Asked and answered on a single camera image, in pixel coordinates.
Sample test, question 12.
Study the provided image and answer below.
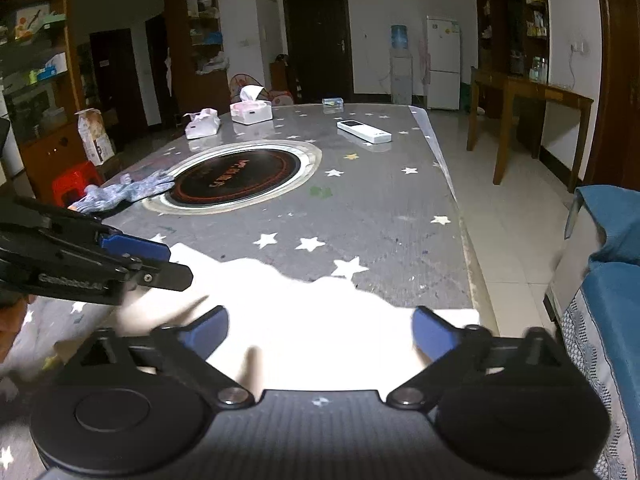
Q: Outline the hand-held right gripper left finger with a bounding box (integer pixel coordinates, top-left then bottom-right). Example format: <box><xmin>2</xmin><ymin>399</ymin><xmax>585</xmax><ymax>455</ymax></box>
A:
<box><xmin>80</xmin><ymin>306</ymin><xmax>253</xmax><ymax>408</ymax></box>

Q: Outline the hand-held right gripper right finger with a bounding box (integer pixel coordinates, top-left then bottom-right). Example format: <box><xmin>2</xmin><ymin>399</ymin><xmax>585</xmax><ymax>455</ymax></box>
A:
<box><xmin>387</xmin><ymin>306</ymin><xmax>566</xmax><ymax>409</ymax></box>

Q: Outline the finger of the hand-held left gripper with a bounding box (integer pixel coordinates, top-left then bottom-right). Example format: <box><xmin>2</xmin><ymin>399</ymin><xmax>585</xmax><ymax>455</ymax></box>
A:
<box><xmin>100</xmin><ymin>234</ymin><xmax>172</xmax><ymax>263</ymax></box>
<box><xmin>120</xmin><ymin>260</ymin><xmax>194</xmax><ymax>293</ymax></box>

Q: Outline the cream cloth garment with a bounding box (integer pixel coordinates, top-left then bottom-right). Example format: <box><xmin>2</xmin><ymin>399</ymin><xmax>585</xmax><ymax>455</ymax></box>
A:
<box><xmin>55</xmin><ymin>242</ymin><xmax>482</xmax><ymax>396</ymax></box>

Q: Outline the red plastic stool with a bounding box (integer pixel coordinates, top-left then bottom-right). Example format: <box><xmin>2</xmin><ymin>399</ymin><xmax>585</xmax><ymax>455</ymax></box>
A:
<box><xmin>51</xmin><ymin>161</ymin><xmax>106</xmax><ymax>208</ymax></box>

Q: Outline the round black induction cooktop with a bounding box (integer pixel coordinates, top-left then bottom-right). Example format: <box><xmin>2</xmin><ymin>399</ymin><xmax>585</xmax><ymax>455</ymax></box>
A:
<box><xmin>142</xmin><ymin>140</ymin><xmax>323</xmax><ymax>216</ymax></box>

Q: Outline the printed paper bag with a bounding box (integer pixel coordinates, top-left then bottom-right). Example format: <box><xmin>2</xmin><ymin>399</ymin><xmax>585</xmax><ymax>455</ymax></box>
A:
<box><xmin>75</xmin><ymin>108</ymin><xmax>116</xmax><ymax>166</ymax></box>

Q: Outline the dark wooden door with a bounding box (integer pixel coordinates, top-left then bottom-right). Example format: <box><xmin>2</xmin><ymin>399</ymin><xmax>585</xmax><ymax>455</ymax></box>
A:
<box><xmin>145</xmin><ymin>14</ymin><xmax>173</xmax><ymax>126</ymax></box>
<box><xmin>282</xmin><ymin>0</ymin><xmax>355</xmax><ymax>105</ymax></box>
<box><xmin>90</xmin><ymin>28</ymin><xmax>136</xmax><ymax>146</ymax></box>

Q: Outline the pink tissue box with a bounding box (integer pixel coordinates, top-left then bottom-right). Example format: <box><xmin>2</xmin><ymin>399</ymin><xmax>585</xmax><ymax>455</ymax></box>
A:
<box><xmin>230</xmin><ymin>86</ymin><xmax>273</xmax><ymax>125</ymax></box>

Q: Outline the blue sofa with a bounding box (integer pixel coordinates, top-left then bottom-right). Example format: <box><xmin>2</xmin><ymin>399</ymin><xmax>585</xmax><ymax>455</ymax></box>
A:
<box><xmin>545</xmin><ymin>185</ymin><xmax>640</xmax><ymax>480</ymax></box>

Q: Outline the blue tissue box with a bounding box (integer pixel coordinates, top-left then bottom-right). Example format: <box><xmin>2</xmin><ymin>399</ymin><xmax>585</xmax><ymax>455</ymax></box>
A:
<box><xmin>37</xmin><ymin>52</ymin><xmax>68</xmax><ymax>81</ymax></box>

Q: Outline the white plastic bag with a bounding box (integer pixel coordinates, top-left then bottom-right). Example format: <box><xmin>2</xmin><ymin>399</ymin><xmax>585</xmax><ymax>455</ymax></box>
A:
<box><xmin>195</xmin><ymin>51</ymin><xmax>231</xmax><ymax>76</ymax></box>

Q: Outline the white remote control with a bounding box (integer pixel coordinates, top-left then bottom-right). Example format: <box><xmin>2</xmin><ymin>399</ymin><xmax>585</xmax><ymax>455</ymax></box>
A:
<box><xmin>336</xmin><ymin>119</ymin><xmax>392</xmax><ymax>144</ymax></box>

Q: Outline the colourful printed box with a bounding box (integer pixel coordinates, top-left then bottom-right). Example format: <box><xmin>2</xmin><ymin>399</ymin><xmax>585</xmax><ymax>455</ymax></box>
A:
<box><xmin>15</xmin><ymin>4</ymin><xmax>53</xmax><ymax>41</ymax></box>

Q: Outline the arched wooden cabinet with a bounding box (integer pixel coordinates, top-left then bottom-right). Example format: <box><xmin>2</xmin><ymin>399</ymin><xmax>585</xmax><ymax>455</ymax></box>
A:
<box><xmin>0</xmin><ymin>0</ymin><xmax>231</xmax><ymax>201</ymax></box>

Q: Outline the white water dispenser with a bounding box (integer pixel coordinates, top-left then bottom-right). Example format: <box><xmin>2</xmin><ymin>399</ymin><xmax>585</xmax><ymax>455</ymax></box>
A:
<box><xmin>390</xmin><ymin>50</ymin><xmax>413</xmax><ymax>105</ymax></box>

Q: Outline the brown wooden side table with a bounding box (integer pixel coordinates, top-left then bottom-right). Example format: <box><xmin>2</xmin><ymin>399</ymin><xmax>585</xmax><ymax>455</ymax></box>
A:
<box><xmin>466</xmin><ymin>66</ymin><xmax>594</xmax><ymax>193</ymax></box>

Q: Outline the white refrigerator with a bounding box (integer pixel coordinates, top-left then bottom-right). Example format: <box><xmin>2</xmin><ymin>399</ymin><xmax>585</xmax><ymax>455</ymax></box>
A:
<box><xmin>426</xmin><ymin>16</ymin><xmax>462</xmax><ymax>111</ymax></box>

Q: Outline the pink hanging cloth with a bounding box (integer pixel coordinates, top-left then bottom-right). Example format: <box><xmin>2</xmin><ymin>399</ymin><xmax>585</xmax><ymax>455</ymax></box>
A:
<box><xmin>417</xmin><ymin>40</ymin><xmax>431</xmax><ymax>86</ymax></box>

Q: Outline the brown door with glass panel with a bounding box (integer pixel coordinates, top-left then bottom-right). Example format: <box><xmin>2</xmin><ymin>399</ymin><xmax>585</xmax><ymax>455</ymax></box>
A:
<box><xmin>585</xmin><ymin>0</ymin><xmax>640</xmax><ymax>196</ymax></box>

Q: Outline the dark wooden wall shelf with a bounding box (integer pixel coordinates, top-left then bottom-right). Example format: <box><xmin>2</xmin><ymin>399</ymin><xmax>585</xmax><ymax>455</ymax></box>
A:
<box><xmin>475</xmin><ymin>0</ymin><xmax>551</xmax><ymax>86</ymax></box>

